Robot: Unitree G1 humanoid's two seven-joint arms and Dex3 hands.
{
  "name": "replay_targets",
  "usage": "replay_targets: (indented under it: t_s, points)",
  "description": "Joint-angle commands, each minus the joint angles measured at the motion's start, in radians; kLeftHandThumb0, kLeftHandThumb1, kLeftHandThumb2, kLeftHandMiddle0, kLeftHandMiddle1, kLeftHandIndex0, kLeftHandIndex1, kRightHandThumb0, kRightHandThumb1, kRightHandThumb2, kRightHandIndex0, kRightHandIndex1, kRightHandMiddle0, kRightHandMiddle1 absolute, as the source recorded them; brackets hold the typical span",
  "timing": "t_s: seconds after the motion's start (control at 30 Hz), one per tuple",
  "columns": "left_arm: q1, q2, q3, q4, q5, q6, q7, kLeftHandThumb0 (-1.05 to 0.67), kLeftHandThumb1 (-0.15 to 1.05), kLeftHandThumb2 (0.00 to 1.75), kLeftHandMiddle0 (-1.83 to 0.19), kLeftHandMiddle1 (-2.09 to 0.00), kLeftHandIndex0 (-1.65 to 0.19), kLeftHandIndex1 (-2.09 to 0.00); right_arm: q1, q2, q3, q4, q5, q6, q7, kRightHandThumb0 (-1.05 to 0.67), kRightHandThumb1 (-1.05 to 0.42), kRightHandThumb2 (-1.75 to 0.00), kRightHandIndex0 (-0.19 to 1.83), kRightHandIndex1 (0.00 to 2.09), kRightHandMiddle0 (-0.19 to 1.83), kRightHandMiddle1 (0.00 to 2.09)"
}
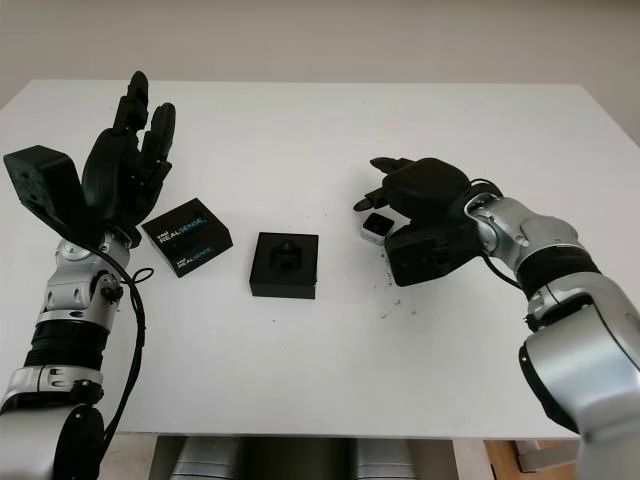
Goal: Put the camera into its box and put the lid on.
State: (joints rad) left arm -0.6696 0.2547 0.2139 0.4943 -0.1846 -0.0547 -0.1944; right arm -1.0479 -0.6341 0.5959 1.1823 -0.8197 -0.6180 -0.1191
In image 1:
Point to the silver left robot thigh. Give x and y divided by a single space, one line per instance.
205 460

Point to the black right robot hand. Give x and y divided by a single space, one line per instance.
430 190

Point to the black camera box base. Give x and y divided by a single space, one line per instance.
280 290

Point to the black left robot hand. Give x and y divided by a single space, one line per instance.
115 170

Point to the small silver depth camera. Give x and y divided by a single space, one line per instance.
375 227

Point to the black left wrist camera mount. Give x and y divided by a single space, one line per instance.
35 180

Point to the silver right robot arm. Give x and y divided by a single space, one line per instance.
575 330

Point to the silver right robot thigh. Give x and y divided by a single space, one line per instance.
385 460

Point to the grey metal table foot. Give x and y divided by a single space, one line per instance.
534 452

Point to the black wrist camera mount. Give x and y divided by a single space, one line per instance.
415 260
35 180

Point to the silver robot thigh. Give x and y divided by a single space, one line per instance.
205 460
385 460

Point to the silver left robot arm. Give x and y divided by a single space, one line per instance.
70 290

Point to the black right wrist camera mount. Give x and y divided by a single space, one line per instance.
415 260

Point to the dark robot waist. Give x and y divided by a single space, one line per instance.
295 460

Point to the black RealSense box lid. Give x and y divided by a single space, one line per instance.
185 235

